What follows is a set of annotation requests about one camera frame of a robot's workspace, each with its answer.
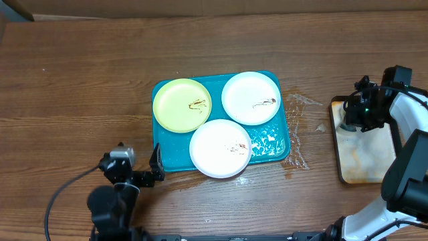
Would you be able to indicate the yellow plate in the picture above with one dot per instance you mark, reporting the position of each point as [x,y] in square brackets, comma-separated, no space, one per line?
[182,105]

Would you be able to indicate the green yellow sponge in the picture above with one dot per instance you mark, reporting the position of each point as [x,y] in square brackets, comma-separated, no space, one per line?
[346,127]

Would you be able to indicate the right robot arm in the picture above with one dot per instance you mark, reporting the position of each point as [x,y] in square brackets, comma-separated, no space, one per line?
[392,113]

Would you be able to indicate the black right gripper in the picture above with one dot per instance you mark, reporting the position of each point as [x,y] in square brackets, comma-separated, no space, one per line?
[354,118]

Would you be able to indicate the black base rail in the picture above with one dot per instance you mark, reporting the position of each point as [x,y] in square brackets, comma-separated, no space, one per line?
[230,237]

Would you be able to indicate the white plate bottom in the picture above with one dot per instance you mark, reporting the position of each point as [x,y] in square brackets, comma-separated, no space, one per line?
[220,148]

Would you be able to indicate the white plate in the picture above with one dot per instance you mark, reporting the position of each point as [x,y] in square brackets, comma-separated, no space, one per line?
[220,148]
[251,98]

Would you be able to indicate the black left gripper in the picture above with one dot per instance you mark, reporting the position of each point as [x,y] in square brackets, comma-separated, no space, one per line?
[147,181]

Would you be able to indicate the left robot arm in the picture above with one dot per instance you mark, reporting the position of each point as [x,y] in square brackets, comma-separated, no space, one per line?
[112,206]

